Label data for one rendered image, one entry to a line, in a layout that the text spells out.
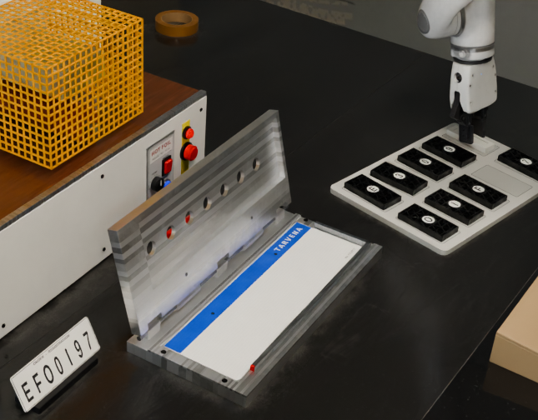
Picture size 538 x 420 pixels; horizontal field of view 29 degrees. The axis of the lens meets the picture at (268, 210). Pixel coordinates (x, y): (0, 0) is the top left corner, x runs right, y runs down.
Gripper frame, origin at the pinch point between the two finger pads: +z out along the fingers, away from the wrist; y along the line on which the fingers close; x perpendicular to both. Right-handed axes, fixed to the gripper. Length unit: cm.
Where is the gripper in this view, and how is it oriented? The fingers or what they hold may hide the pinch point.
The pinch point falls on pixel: (472, 130)
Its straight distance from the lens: 215.6
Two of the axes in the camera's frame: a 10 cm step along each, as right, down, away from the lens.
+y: 7.1, -3.4, 6.1
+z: 0.8, 9.0, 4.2
